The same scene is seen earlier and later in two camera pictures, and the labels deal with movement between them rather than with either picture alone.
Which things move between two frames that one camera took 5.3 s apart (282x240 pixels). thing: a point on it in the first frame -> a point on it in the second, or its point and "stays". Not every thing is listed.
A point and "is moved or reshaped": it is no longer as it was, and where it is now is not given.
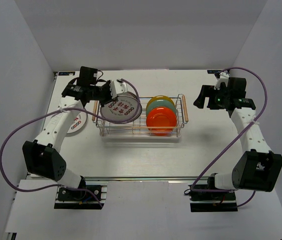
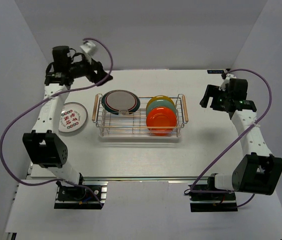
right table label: x=213 y=71 stays
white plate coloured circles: x=125 y=108 is moved or reshaped
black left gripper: x=110 y=99 -> x=100 y=74
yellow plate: x=158 y=97 stays
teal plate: x=160 y=103 stays
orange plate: x=161 y=121 stays
